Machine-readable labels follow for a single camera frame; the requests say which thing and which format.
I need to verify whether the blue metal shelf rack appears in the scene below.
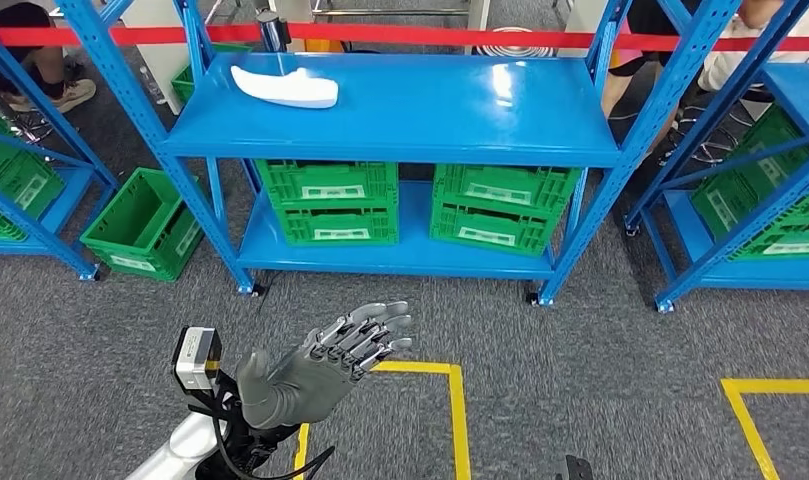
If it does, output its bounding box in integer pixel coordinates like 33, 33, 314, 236
623, 0, 809, 314
0, 0, 120, 282
58, 0, 743, 307

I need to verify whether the person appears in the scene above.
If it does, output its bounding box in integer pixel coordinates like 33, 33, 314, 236
0, 0, 97, 114
601, 0, 685, 155
698, 0, 809, 94

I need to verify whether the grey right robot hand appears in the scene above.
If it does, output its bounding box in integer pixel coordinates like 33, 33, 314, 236
556, 455, 595, 480

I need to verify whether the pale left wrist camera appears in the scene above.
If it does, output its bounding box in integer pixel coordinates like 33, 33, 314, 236
172, 325, 223, 393

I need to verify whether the yellow floor tape square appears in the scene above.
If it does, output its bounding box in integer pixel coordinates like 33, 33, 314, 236
720, 377, 809, 480
292, 359, 473, 480

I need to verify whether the red barrier belt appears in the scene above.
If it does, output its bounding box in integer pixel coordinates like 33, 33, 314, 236
0, 23, 809, 54

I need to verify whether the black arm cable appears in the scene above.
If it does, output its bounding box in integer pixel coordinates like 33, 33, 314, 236
211, 397, 336, 480

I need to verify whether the empty green plastic crate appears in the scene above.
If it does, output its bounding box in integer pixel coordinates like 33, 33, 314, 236
79, 167, 205, 284

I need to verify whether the white curved plastic part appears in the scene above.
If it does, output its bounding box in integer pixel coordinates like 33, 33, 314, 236
229, 64, 340, 111

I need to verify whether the black striped round stool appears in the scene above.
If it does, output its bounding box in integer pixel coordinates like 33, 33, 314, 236
473, 26, 556, 59

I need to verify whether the chrome barrier post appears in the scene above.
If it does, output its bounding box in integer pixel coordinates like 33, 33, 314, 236
256, 9, 291, 54

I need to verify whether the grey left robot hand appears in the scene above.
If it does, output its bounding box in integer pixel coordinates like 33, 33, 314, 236
234, 299, 415, 431

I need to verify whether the chrome chair base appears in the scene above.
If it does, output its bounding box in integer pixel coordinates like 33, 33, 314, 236
6, 109, 54, 144
668, 99, 743, 165

